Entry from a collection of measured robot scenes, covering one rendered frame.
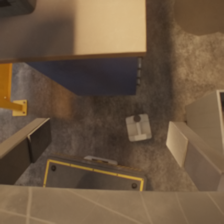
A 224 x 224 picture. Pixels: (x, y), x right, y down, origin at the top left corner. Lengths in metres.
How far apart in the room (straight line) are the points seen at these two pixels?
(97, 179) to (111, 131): 0.45
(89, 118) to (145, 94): 0.54
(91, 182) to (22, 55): 0.85
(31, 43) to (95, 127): 0.98
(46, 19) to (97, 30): 0.17
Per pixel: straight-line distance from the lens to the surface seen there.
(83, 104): 1.44
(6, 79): 1.66
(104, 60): 0.64
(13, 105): 1.64
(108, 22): 0.51
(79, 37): 0.51
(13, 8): 0.39
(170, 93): 1.42
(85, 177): 1.12
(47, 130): 0.17
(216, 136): 0.94
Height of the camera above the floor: 1.35
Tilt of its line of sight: 80 degrees down
